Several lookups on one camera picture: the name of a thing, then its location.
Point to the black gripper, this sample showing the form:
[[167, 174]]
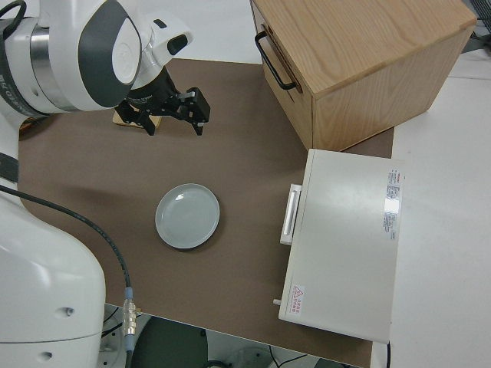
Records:
[[157, 96]]

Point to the gray round plate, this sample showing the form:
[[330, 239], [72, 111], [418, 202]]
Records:
[[188, 216]]

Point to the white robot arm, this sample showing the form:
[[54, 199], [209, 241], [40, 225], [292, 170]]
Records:
[[50, 268]]

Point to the small wooden block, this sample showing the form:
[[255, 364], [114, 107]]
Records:
[[156, 122]]

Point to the brown table mat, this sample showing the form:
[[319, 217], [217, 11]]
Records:
[[230, 172]]

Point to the white toaster oven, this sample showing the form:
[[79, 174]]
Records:
[[345, 249]]

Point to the dark round pedestal base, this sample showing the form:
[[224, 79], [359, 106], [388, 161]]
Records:
[[169, 341]]

